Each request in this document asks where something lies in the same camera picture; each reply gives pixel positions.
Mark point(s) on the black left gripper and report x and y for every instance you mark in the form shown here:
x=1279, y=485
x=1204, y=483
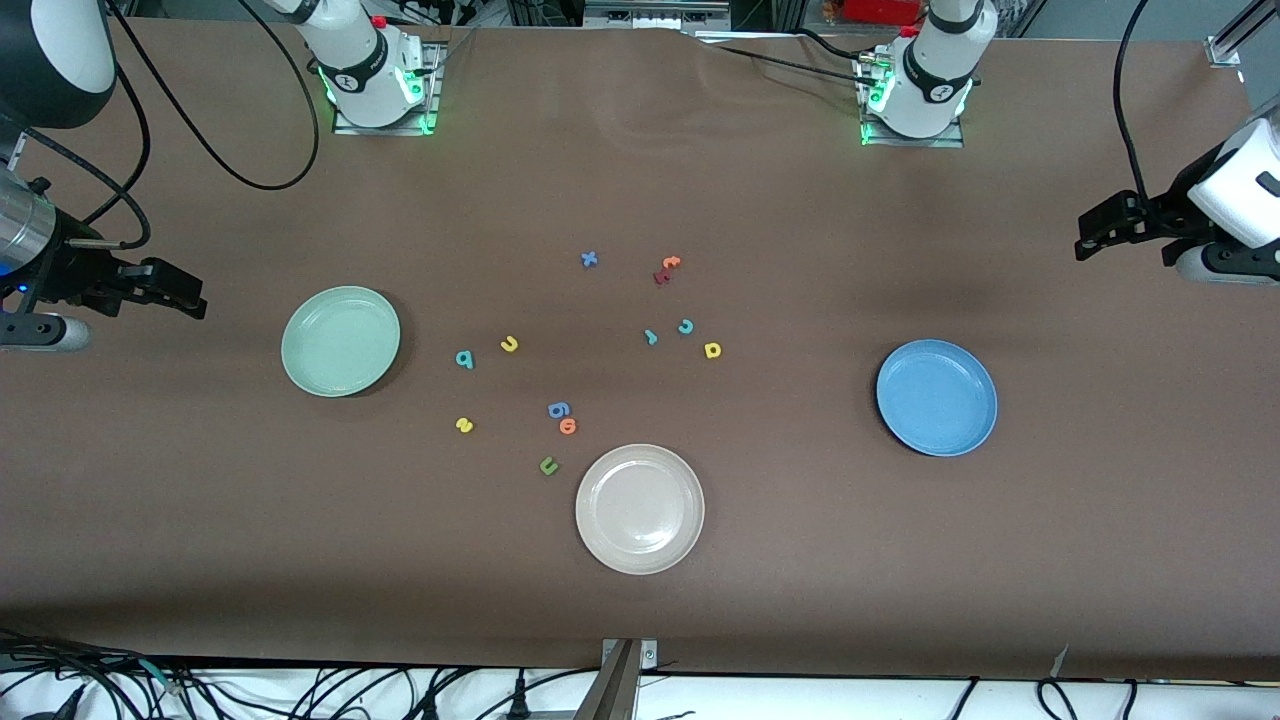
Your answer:
x=1163, y=214

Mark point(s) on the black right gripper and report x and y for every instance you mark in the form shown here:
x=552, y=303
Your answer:
x=68, y=272

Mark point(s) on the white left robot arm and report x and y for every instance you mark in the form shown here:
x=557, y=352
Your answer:
x=935, y=75

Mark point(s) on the pale green plate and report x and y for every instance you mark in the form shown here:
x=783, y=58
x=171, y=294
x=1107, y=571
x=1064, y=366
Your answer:
x=341, y=341

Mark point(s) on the blue plate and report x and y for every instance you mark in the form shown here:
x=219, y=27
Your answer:
x=937, y=398

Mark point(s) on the red box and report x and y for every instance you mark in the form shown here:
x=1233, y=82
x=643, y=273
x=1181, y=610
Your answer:
x=880, y=10

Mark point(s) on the white tape piece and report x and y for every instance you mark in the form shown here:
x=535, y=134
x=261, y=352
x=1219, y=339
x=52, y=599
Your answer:
x=1060, y=662

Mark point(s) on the grey device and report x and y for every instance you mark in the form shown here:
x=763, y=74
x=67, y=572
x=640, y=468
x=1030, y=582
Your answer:
x=655, y=12

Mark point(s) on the beige plate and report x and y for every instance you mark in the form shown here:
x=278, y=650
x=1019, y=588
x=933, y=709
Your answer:
x=640, y=509

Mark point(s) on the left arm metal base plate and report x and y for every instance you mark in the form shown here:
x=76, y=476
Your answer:
x=945, y=143

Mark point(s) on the aluminium frame corner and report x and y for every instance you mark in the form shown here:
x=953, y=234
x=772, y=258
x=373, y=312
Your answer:
x=1225, y=50

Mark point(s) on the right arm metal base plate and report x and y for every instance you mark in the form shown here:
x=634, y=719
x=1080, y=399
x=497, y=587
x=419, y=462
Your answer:
x=345, y=127

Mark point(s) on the aluminium profile bracket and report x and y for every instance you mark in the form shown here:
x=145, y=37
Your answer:
x=620, y=685

